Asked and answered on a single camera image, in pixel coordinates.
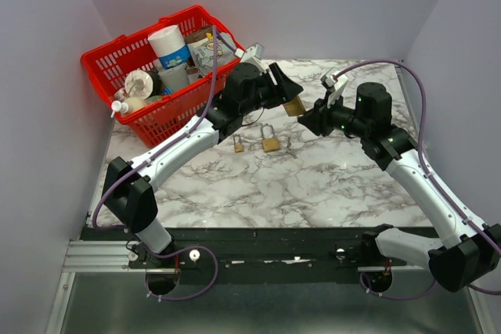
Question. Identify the small brass padlock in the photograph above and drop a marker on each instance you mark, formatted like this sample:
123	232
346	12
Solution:
237	142

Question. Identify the silver key bunch with ring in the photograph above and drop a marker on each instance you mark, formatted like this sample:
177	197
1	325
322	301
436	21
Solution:
290	150

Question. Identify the white paper towel roll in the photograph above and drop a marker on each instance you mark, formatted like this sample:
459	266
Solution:
169	46

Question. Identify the grey paper cup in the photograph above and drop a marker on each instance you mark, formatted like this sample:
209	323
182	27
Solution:
175	78

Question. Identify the brown chocolate package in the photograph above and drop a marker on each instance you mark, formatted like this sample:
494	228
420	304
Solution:
198	35

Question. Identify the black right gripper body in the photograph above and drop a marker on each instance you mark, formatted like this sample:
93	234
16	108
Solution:
329	117

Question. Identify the white pump lotion bottle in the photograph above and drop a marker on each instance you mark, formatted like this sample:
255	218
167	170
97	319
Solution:
126	107

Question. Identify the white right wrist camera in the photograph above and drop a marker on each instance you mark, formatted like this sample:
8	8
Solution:
334	83

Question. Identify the brass padlock long shackle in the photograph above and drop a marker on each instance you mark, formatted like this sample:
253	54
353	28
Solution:
270	142

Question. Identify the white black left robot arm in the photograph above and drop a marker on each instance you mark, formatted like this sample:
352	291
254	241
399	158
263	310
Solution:
130	185

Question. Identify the large brass padlock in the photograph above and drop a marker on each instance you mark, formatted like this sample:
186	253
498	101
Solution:
295	107

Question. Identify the grey cartoon snack bag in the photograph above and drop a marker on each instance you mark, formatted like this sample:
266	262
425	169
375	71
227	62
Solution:
202	52

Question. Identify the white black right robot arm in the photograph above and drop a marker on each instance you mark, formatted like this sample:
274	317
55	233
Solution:
463	250

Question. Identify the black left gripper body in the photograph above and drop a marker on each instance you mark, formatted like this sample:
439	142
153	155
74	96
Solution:
269	93

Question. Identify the red plastic shopping basket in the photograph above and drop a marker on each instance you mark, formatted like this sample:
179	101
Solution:
108	65

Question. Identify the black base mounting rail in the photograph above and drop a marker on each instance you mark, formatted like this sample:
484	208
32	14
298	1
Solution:
261	256

